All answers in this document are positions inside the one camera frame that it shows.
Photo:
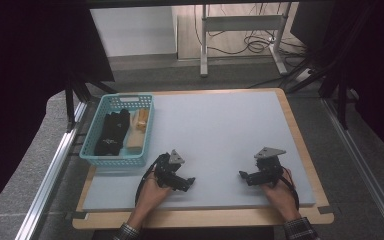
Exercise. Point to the black metal stand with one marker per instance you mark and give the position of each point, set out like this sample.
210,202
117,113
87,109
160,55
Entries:
341,100

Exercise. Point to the person's left hand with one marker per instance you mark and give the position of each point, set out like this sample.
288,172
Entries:
150,198

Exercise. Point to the person's right hand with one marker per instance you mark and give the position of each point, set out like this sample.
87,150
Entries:
283,198

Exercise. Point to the white metal desk frame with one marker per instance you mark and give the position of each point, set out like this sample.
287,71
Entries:
243,22

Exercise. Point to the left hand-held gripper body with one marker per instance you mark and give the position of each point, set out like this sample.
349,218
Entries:
166,173

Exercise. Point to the black tripod stand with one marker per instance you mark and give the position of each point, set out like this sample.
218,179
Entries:
71,100

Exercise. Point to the black glove with white print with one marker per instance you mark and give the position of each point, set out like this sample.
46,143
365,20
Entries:
111,135

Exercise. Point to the aluminium rail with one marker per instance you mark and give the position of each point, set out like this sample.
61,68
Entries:
363,170
50,176

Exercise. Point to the dark curtain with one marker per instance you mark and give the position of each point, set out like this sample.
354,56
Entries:
23,83
380,66

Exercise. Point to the grey tape piece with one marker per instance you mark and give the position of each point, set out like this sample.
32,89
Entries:
326,210
79,215

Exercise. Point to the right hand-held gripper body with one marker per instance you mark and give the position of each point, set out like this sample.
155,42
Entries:
267,171

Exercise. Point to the teal plastic basket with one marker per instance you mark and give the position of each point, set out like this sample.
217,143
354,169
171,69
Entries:
90,133

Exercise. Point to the white panel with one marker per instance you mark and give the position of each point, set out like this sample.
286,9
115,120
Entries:
133,31

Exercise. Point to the beige glove with orange fingers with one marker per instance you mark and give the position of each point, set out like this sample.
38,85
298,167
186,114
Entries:
137,138

